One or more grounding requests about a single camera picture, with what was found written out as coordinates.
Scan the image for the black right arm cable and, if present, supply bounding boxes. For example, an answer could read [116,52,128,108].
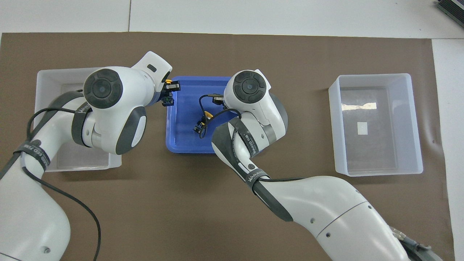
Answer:
[198,94,305,182]

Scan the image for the brown table mat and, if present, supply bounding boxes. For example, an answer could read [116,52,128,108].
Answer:
[0,32,455,261]

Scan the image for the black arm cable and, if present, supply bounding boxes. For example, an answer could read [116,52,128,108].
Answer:
[22,105,102,261]
[198,94,305,182]

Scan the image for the blue plastic tray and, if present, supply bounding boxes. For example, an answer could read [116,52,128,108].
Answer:
[166,75,240,154]

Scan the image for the dark grey ribbed device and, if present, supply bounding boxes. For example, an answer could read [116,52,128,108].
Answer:
[436,0,464,28]

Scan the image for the yellow push button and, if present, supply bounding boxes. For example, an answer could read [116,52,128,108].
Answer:
[162,74,176,107]
[194,111,214,133]

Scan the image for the grey base connector cable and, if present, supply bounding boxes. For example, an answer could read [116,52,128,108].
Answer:
[390,227,444,261]

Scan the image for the translucent white plastic box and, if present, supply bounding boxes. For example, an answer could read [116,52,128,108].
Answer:
[328,73,424,177]
[33,67,123,173]

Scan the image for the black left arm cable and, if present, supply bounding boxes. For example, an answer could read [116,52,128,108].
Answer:
[22,105,102,261]

